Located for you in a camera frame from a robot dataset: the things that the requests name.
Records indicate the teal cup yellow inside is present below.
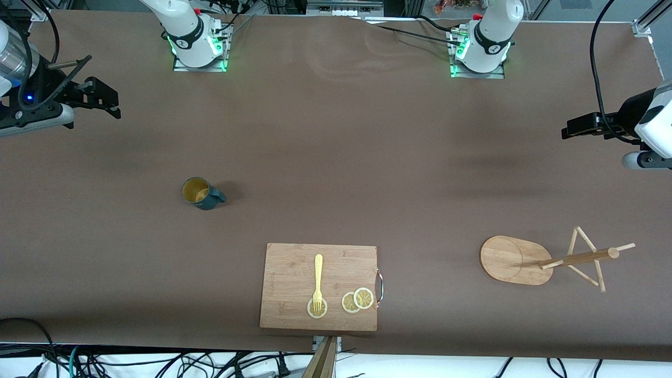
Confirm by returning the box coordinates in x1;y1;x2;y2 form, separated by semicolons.
182;176;227;211

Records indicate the wooden cup rack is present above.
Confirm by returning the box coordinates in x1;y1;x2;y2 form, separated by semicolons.
479;226;636;293

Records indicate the brown table cover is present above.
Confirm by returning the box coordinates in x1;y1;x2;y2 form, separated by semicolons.
0;9;672;363

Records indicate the white power strip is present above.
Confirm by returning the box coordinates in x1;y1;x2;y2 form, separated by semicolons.
307;0;384;16

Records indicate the bamboo cutting board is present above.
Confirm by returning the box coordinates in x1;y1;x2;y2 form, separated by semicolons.
259;243;384;332

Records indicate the yellow plastic fork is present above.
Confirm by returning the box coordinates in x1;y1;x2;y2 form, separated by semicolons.
312;254;324;314

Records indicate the aluminium profile frame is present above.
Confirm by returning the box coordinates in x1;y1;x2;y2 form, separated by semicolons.
29;0;672;38

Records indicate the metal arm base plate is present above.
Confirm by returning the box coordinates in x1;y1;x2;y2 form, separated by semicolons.
172;24;230;73
449;29;506;80

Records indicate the short black table cable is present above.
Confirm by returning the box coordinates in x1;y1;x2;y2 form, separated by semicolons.
416;15;457;33

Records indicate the long black table cable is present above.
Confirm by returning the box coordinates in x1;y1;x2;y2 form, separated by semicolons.
375;24;464;48

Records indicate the thick black cable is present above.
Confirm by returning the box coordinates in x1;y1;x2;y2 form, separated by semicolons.
0;317;59;378

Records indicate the grey metal bracket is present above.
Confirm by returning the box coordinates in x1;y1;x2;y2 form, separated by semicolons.
312;336;342;353

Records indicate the wooden post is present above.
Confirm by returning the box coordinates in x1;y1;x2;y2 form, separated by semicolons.
301;336;338;378

